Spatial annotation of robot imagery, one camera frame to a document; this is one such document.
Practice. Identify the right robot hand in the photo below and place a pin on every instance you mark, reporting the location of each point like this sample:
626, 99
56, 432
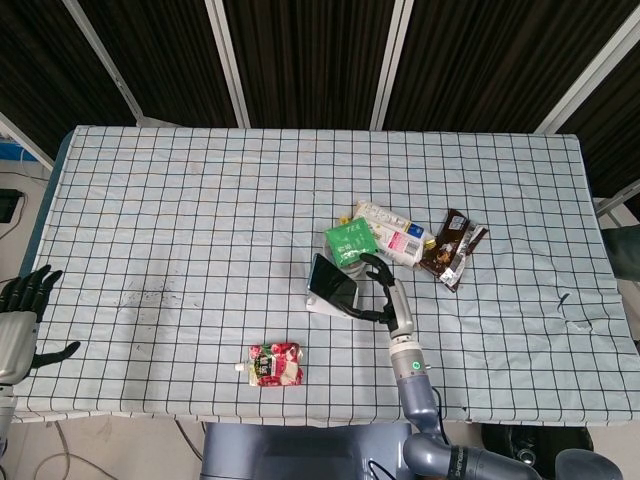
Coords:
400, 310

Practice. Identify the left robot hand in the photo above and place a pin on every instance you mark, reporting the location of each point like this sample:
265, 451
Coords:
12, 345

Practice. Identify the black smartphone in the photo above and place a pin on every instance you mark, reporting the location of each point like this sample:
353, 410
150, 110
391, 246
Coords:
330, 280

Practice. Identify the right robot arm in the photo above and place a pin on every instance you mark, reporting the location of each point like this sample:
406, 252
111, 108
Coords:
420, 395

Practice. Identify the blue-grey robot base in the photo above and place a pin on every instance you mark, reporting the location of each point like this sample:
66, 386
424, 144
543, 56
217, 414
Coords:
300, 450

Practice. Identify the white phone stand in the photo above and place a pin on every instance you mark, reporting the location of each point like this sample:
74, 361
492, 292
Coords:
320, 305

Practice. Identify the clear plastic jar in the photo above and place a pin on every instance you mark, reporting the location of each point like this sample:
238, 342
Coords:
356, 270

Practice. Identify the small yellow packet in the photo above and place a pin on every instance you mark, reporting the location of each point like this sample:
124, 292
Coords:
346, 220
430, 244

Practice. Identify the brown chocolate wrapper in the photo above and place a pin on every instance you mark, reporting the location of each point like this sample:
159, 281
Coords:
450, 255

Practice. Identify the white snack package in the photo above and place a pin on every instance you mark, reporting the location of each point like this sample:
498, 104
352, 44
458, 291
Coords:
395, 235

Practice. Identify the green tea packet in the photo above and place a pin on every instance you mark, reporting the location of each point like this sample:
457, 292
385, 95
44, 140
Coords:
350, 242

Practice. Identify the red jelly drink pouch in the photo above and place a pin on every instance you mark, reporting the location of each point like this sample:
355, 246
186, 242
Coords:
275, 365

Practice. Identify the black floor object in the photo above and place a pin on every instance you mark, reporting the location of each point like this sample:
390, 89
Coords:
530, 442

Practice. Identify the blue box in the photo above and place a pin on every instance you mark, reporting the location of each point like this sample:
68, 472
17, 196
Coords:
11, 150

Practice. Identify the light blue checkered tablecloth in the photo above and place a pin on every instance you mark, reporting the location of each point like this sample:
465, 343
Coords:
200, 225

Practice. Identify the dark green object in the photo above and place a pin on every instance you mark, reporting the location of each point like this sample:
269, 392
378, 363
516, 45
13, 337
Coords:
625, 257

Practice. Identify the dark slatted partition panel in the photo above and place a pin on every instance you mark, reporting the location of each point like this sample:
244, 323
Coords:
165, 60
40, 65
310, 60
615, 110
490, 60

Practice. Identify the white partition frame post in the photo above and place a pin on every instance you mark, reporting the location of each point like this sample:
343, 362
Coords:
230, 65
27, 140
585, 70
392, 65
105, 65

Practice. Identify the white metal frame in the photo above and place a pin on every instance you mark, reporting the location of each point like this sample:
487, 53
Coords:
617, 202

